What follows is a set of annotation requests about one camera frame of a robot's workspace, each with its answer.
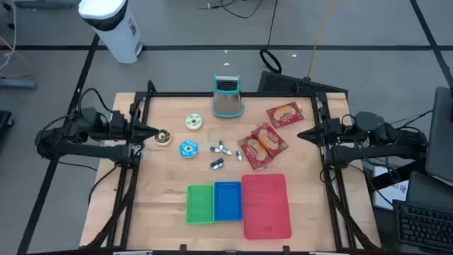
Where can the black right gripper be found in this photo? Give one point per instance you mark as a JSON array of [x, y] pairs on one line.
[[331, 132]]

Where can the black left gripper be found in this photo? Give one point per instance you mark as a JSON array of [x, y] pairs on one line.
[[122, 127]]

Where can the brown donut tape roll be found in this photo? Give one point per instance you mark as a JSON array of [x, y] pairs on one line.
[[165, 140]]

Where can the blue donut tape roll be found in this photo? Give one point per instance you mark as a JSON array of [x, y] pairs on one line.
[[184, 150]]

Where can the cream donut tape roll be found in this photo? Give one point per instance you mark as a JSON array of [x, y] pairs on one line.
[[194, 121]]

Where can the small silver blue clip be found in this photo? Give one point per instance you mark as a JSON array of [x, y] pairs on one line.
[[221, 144], [227, 152], [215, 149], [239, 156], [217, 163]]

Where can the green plastic basket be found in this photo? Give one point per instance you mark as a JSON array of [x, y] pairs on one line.
[[200, 205]]

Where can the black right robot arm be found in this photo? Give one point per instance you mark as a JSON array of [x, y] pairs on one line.
[[375, 152]]

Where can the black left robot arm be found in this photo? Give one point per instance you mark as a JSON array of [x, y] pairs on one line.
[[88, 149]]

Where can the black perforated metal panel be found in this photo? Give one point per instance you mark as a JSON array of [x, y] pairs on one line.
[[283, 83]]

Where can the red plastic basket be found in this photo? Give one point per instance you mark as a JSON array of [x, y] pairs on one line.
[[266, 207]]

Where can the teal metal box grater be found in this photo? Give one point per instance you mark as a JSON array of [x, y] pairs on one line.
[[226, 102]]

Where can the black desk beam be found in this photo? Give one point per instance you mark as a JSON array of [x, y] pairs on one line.
[[396, 177]]

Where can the white paper sheet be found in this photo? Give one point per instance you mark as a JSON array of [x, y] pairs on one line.
[[389, 191]]

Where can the white trash bin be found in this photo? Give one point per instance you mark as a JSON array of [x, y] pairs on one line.
[[117, 32]]

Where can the blue plastic basket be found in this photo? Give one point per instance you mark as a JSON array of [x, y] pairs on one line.
[[228, 202]]

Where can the dark grey monitor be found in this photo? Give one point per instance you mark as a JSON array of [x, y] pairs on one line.
[[440, 138]]

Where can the dark grey laptop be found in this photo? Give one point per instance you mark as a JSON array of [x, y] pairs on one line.
[[430, 191]]

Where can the grey metal base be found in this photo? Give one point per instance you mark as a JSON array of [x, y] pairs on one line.
[[17, 84]]

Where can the black chair part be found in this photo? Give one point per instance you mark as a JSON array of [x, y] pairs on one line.
[[4, 124]]

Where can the black keyboard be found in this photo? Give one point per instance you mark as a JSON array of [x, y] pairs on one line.
[[424, 225]]

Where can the black metal table frame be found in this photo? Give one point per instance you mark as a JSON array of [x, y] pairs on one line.
[[177, 94]]

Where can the white frame strip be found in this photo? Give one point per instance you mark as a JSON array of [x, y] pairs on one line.
[[132, 253]]

